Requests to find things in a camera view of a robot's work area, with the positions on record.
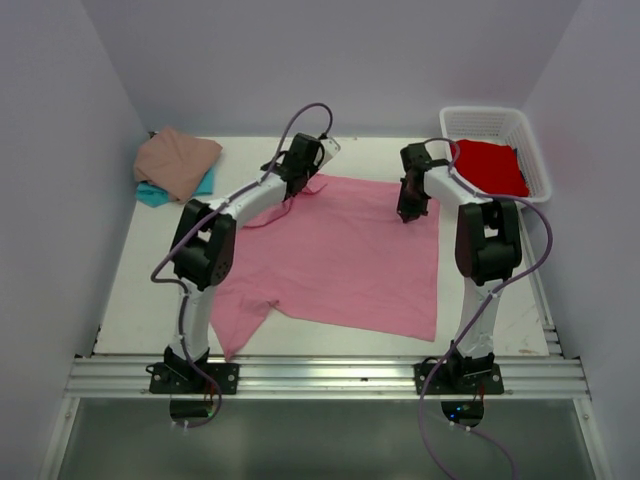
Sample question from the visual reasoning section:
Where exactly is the pink polo shirt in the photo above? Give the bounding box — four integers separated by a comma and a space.
211, 175, 440, 359

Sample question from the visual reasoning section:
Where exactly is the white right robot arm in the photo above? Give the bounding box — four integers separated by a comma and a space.
396, 142, 522, 393

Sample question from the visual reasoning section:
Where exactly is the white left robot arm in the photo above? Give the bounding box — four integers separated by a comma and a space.
163, 133, 340, 393

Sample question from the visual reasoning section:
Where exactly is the red folded shirt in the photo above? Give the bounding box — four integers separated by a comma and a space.
454, 140, 530, 197

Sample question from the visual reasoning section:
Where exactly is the white plastic basket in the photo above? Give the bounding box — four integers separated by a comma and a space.
439, 106, 552, 204

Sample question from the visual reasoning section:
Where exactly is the dark blue garment in basket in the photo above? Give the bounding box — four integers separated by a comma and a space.
512, 147, 528, 188

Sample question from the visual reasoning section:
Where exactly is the beige folded shirt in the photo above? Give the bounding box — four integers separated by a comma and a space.
133, 127, 223, 203

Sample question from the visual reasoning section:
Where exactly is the teal folded shirt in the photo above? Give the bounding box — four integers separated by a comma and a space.
135, 167, 214, 208

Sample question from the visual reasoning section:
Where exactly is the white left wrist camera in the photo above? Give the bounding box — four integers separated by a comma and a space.
318, 137, 341, 169

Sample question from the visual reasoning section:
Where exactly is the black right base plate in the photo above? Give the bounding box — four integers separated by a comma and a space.
426, 352, 505, 395

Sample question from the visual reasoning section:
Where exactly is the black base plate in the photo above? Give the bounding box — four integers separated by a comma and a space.
426, 352, 505, 395
145, 362, 240, 395

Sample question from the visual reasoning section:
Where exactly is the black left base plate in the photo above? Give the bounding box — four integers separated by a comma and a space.
145, 362, 240, 395

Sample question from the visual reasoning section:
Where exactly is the aluminium mounting rail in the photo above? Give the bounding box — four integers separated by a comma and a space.
64, 356, 590, 400

